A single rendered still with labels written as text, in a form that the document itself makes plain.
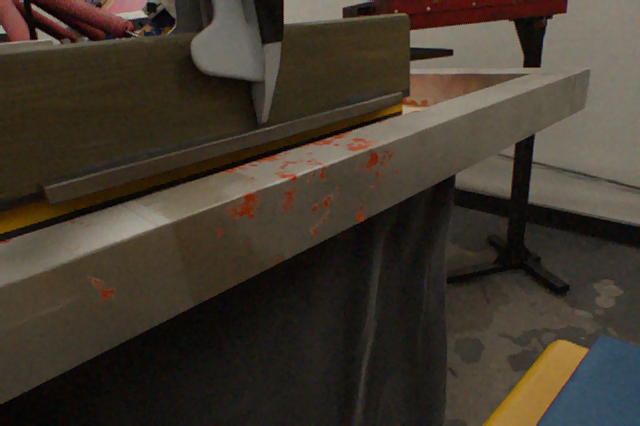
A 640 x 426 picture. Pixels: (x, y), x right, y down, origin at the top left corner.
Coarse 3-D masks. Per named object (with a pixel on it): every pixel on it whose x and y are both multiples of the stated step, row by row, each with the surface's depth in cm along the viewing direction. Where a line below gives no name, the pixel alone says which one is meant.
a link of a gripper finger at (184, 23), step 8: (176, 0) 29; (184, 0) 30; (192, 0) 30; (200, 0) 31; (208, 0) 30; (176, 8) 29; (184, 8) 30; (192, 8) 30; (200, 8) 31; (208, 8) 30; (176, 16) 30; (184, 16) 30; (192, 16) 30; (200, 16) 31; (208, 16) 31; (176, 24) 30; (184, 24) 30; (192, 24) 30; (200, 24) 31; (208, 24) 31; (176, 32) 30; (184, 32) 30; (192, 32) 31
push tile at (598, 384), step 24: (600, 336) 11; (600, 360) 10; (624, 360) 10; (576, 384) 10; (600, 384) 10; (624, 384) 10; (552, 408) 9; (576, 408) 9; (600, 408) 9; (624, 408) 9
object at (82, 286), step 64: (384, 128) 26; (448, 128) 27; (512, 128) 32; (192, 192) 18; (256, 192) 18; (320, 192) 20; (384, 192) 24; (0, 256) 14; (64, 256) 14; (128, 256) 15; (192, 256) 17; (256, 256) 19; (0, 320) 13; (64, 320) 14; (128, 320) 15; (0, 384) 13
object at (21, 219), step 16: (384, 112) 42; (320, 128) 37; (336, 128) 38; (272, 144) 34; (288, 144) 35; (208, 160) 31; (224, 160) 32; (160, 176) 29; (176, 176) 29; (112, 192) 27; (128, 192) 27; (16, 208) 24; (32, 208) 24; (48, 208) 25; (64, 208) 25; (80, 208) 26; (0, 224) 23; (16, 224) 24
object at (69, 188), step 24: (384, 96) 38; (288, 120) 32; (312, 120) 33; (336, 120) 35; (192, 144) 28; (216, 144) 28; (240, 144) 29; (96, 168) 25; (120, 168) 25; (144, 168) 25; (168, 168) 26; (48, 192) 22; (72, 192) 23; (96, 192) 24
